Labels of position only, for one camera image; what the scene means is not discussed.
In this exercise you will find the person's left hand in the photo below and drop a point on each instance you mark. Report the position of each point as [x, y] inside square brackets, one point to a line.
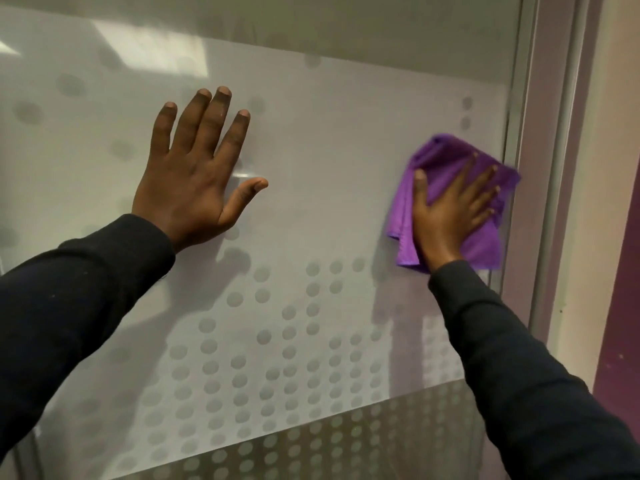
[185, 189]

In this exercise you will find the person's right hand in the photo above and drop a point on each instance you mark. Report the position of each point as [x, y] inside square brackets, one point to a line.
[445, 219]

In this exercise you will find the person's right little finger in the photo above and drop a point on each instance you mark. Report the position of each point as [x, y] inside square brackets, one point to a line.
[482, 219]

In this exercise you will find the person's right thumb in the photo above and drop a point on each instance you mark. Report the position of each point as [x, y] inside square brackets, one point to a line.
[421, 192]

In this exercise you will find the person's left little finger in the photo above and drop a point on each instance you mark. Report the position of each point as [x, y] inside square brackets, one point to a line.
[162, 127]

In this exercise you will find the person's right middle finger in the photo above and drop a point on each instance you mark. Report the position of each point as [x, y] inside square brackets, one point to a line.
[479, 182]

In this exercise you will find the person's left middle finger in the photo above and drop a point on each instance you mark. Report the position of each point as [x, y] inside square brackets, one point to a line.
[214, 119]

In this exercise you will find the person's left thumb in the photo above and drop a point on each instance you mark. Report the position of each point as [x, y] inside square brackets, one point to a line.
[244, 195]

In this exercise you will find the purple microfibre cloth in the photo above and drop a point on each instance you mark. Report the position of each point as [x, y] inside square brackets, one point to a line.
[452, 169]

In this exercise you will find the person's right forearm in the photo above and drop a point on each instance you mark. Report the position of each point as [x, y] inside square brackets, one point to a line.
[520, 379]

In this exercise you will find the person's left forearm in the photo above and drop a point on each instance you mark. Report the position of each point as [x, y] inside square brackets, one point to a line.
[75, 314]

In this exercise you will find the frosted dotted glass panel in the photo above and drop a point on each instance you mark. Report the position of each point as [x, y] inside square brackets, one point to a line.
[280, 274]

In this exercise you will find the silver metal frame post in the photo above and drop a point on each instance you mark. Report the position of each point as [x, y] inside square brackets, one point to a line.
[545, 159]

